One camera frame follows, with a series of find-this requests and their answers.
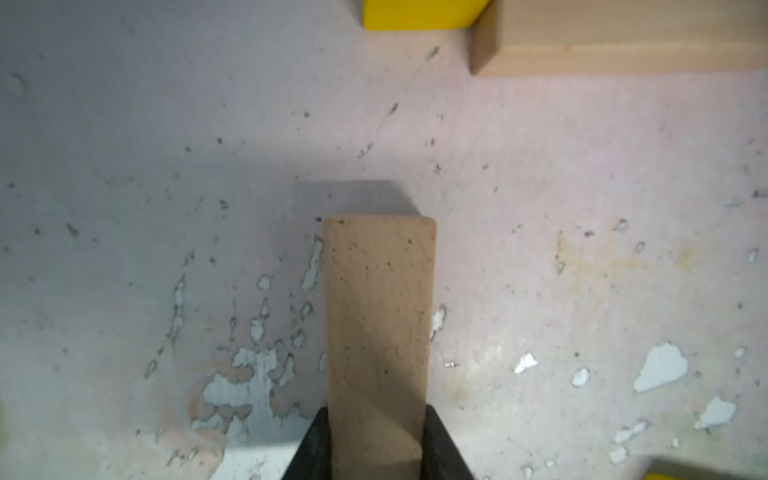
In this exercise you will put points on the yellow block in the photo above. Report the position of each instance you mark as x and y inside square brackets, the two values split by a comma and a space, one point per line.
[659, 476]
[394, 15]

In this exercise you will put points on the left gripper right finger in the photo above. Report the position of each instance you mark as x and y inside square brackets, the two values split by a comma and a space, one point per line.
[442, 459]

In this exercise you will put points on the tan wooden block diagonal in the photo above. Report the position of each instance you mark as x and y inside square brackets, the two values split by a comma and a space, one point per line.
[526, 38]

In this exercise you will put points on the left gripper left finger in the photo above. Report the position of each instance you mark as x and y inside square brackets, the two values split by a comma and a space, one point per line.
[312, 459]

